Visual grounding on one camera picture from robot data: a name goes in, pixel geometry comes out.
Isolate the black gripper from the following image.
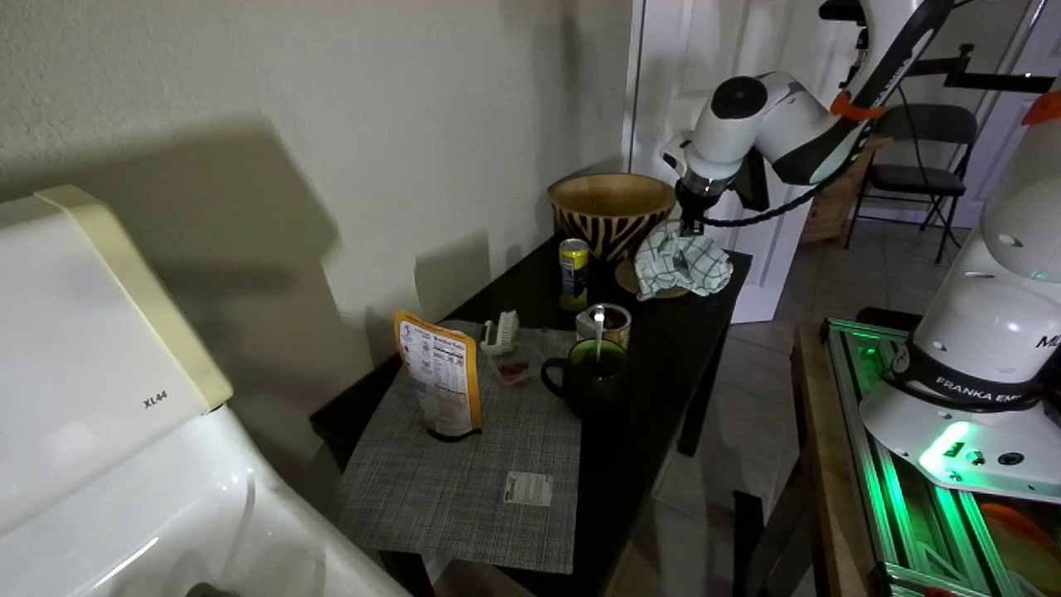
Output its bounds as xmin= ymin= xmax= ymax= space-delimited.
xmin=673 ymin=174 xmax=727 ymax=231

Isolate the checked white tea towel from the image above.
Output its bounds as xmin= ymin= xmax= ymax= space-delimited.
xmin=632 ymin=220 xmax=732 ymax=298

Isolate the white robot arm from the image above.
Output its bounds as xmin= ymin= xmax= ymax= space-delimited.
xmin=669 ymin=0 xmax=1061 ymax=506

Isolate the round brown coaster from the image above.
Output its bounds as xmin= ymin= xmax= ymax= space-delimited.
xmin=613 ymin=258 xmax=688 ymax=302

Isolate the grey checked place mat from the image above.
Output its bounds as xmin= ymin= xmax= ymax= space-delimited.
xmin=333 ymin=328 xmax=579 ymax=575

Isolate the zebra patterned wooden bowl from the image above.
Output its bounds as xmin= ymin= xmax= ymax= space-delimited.
xmin=549 ymin=174 xmax=678 ymax=262

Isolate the yellow green drink can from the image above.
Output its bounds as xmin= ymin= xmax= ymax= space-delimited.
xmin=558 ymin=239 xmax=591 ymax=311

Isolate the glass candle jar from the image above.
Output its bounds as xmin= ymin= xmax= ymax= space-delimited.
xmin=575 ymin=302 xmax=632 ymax=350

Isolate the dark green mug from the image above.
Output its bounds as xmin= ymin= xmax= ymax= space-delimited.
xmin=539 ymin=341 xmax=630 ymax=419

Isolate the small white clip holder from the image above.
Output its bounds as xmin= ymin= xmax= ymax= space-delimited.
xmin=481 ymin=308 xmax=522 ymax=355

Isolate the black folding chair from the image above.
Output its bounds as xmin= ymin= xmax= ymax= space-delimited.
xmin=852 ymin=103 xmax=977 ymax=256

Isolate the small red brown object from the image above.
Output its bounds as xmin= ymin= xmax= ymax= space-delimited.
xmin=493 ymin=359 xmax=532 ymax=386

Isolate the black side table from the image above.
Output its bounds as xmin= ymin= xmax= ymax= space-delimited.
xmin=310 ymin=239 xmax=754 ymax=597

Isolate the orange snack pouch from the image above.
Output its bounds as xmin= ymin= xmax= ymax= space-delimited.
xmin=395 ymin=311 xmax=481 ymax=443

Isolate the wooden workbench edge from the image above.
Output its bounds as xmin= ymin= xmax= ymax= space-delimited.
xmin=791 ymin=325 xmax=875 ymax=597

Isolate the black camera tripod stand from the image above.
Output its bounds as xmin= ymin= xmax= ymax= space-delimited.
xmin=820 ymin=0 xmax=1053 ymax=137

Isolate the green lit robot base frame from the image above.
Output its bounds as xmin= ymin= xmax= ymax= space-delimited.
xmin=822 ymin=320 xmax=1061 ymax=597

